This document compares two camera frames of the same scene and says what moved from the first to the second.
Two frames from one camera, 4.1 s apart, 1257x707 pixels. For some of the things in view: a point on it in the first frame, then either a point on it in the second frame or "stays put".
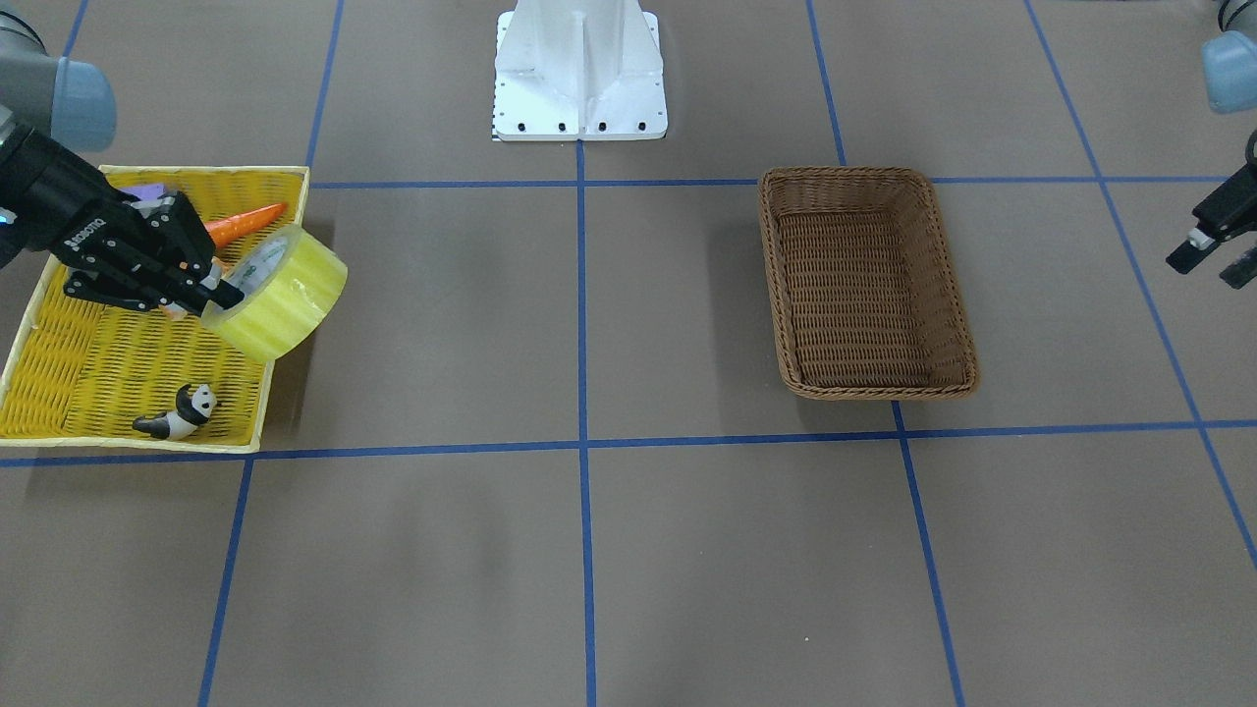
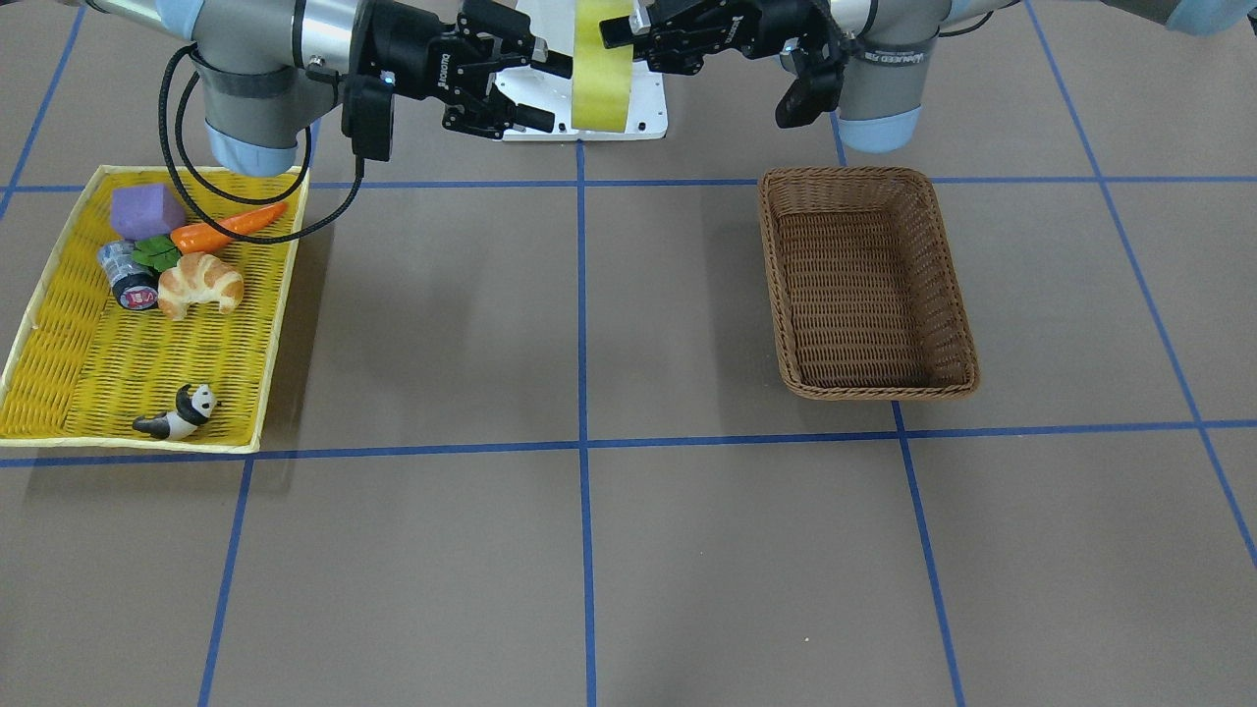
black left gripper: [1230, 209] to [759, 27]
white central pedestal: [578, 70] stays put
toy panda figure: [192, 408] stays put
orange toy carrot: [238, 226] stays put
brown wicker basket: [865, 291] stays put
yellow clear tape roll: [290, 281] to [601, 77]
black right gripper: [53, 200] to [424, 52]
